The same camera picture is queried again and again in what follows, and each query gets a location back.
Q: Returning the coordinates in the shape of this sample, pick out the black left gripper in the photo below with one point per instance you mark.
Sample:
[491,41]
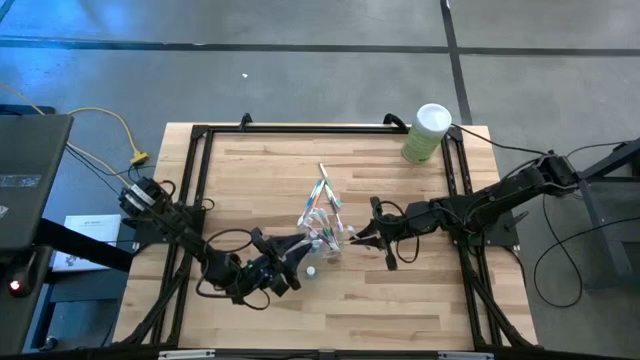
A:
[260,272]

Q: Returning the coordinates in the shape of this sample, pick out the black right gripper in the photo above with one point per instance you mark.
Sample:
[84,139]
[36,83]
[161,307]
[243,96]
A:
[405,225]

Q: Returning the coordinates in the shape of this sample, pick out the teal mouthwash bottle white cap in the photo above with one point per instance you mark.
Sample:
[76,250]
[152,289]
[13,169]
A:
[317,245]
[313,233]
[309,246]

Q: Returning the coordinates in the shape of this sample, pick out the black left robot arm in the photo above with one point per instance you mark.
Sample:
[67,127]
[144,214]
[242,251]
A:
[185,232]

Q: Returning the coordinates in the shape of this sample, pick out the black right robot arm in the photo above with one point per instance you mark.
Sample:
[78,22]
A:
[490,202]

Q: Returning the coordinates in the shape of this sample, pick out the small white cap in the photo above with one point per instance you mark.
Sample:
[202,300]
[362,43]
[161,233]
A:
[310,271]

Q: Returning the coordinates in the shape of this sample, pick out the green disinfecting wipes canister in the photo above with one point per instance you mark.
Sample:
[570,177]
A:
[425,135]

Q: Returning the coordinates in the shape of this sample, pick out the white booklet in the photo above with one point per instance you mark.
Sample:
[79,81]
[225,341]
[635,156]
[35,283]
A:
[95,230]

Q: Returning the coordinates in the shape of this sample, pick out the black diagonal bar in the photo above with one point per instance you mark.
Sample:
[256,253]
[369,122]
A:
[85,246]

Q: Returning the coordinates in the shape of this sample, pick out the black side table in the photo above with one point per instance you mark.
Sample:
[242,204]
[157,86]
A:
[595,170]

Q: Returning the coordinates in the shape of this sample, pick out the black device with indicator light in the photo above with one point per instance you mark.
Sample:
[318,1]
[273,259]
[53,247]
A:
[25,272]

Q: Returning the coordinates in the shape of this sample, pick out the black aluminium table frame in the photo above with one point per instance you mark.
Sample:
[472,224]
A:
[300,129]

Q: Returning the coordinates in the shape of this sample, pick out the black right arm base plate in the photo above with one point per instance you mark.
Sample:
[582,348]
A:
[502,235]

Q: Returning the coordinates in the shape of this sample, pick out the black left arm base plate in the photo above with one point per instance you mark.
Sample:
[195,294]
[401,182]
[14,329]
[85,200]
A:
[150,235]

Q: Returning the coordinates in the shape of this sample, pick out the silver metal bracket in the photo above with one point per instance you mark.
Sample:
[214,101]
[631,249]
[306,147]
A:
[187,355]
[465,356]

